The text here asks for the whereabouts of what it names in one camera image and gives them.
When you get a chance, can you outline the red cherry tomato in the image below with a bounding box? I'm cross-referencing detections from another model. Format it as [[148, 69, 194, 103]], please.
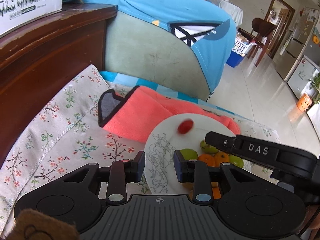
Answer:
[[177, 119, 194, 134]]

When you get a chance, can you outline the person right hand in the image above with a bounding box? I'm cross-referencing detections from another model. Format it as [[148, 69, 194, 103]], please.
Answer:
[[305, 206, 320, 239]]

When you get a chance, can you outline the kiwi on plate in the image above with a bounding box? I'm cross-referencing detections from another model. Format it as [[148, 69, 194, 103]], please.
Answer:
[[182, 183, 193, 191]]

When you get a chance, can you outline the white floral plate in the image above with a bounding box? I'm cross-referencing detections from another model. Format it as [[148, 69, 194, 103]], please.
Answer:
[[144, 113, 235, 195]]

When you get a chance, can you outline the pink fleece cloth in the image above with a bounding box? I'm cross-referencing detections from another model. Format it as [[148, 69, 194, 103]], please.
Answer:
[[98, 86, 240, 143]]

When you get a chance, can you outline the orange smiley bucket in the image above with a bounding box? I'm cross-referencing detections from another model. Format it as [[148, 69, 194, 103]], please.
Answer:
[[297, 93, 312, 112]]

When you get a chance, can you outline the floral tablecloth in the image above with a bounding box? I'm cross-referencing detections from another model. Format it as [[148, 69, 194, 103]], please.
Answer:
[[1, 65, 279, 236]]

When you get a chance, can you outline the blue plastic bin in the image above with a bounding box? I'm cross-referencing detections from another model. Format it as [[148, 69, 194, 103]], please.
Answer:
[[226, 51, 244, 68]]

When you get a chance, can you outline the white plastic basket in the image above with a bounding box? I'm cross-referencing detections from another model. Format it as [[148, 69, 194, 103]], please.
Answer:
[[232, 36, 257, 56]]

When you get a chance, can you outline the brown plush sleeve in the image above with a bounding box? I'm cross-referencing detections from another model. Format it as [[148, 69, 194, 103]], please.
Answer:
[[4, 209, 80, 240]]

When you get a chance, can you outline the dark wooden chair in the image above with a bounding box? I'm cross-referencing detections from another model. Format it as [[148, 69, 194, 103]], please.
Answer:
[[238, 18, 277, 67]]

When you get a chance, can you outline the silver refrigerator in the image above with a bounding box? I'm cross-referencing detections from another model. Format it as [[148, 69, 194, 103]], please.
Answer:
[[273, 7, 319, 81]]

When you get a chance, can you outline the white milk carton box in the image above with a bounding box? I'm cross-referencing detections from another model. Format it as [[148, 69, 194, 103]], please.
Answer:
[[0, 0, 62, 37]]

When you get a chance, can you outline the wooden door frame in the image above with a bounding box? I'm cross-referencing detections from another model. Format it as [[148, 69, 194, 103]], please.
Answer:
[[265, 0, 295, 58]]

